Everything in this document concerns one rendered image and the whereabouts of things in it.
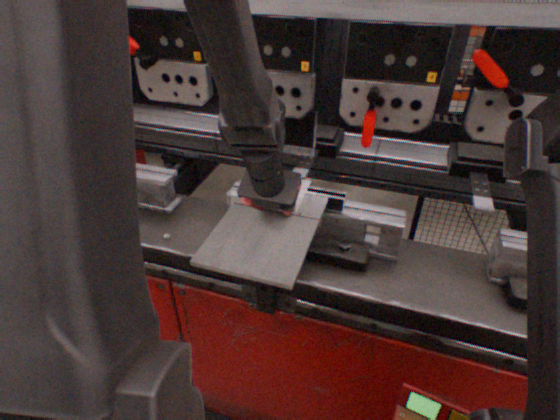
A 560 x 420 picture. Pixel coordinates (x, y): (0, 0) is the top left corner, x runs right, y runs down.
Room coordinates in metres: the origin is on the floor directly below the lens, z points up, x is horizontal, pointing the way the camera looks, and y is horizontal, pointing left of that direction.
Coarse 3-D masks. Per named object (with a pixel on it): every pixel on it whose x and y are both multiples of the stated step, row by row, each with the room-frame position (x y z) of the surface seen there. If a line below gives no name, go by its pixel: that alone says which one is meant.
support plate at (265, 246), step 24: (240, 216) 0.61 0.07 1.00; (264, 216) 0.61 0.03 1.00; (288, 216) 0.60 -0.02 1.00; (312, 216) 0.61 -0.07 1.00; (216, 240) 0.53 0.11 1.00; (240, 240) 0.53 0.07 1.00; (264, 240) 0.53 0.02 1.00; (288, 240) 0.53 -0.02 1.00; (192, 264) 0.48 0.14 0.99; (216, 264) 0.47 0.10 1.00; (240, 264) 0.47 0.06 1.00; (264, 264) 0.47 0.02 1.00; (288, 264) 0.47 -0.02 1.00; (288, 288) 0.42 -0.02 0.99
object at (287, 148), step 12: (288, 120) 0.71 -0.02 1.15; (300, 120) 0.70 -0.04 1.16; (312, 120) 0.69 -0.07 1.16; (288, 132) 0.71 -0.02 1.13; (300, 132) 0.70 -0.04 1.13; (312, 132) 0.69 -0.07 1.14; (288, 144) 0.71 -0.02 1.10; (300, 144) 0.70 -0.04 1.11; (312, 144) 0.69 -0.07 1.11; (312, 156) 0.70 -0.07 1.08
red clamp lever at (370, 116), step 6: (372, 90) 0.60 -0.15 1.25; (378, 90) 0.60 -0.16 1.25; (366, 96) 0.59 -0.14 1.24; (372, 96) 0.59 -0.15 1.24; (378, 96) 0.59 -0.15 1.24; (372, 102) 0.59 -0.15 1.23; (372, 108) 0.60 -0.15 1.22; (366, 114) 0.60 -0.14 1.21; (372, 114) 0.59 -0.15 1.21; (366, 120) 0.59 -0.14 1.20; (372, 120) 0.59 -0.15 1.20; (366, 126) 0.59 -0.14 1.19; (372, 126) 0.59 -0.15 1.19; (366, 132) 0.59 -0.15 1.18; (372, 132) 0.59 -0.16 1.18; (366, 138) 0.59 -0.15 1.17; (372, 138) 0.59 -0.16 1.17; (366, 144) 0.59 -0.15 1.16
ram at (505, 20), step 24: (144, 0) 0.76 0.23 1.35; (168, 0) 0.74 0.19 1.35; (264, 0) 0.69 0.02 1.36; (288, 0) 0.68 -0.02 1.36; (312, 0) 0.67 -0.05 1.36; (336, 0) 0.65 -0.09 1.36; (360, 0) 0.64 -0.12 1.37; (384, 0) 0.63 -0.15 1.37; (408, 0) 0.62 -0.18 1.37; (432, 0) 0.61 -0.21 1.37; (456, 0) 0.60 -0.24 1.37; (456, 24) 0.60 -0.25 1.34; (480, 24) 0.59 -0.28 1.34; (504, 24) 0.58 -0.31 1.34; (528, 24) 0.57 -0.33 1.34; (552, 24) 0.56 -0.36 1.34
